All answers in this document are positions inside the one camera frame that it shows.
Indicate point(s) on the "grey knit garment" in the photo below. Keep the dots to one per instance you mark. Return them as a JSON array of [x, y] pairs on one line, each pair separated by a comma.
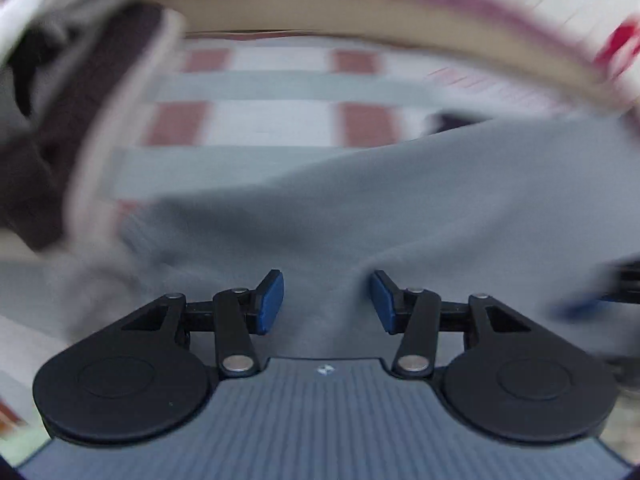
[[400, 200]]

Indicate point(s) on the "bear printed blanket purple trim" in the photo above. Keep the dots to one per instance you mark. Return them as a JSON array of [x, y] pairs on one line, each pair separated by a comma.
[[550, 0]]

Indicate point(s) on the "red checked mat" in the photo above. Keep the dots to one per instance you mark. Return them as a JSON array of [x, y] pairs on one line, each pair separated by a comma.
[[280, 85]]

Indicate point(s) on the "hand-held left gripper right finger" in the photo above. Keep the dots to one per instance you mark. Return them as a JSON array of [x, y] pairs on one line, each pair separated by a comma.
[[382, 302]]

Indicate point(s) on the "dark cloth with pale edge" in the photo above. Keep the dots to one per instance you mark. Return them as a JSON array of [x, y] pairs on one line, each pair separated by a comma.
[[60, 135]]

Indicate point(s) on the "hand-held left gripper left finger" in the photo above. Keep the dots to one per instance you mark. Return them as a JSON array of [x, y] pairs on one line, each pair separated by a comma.
[[270, 305]]

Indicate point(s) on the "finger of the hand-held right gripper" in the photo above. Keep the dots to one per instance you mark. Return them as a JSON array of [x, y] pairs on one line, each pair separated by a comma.
[[575, 308]]

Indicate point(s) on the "white cloth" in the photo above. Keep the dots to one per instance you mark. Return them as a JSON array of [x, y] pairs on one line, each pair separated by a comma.
[[75, 0]]

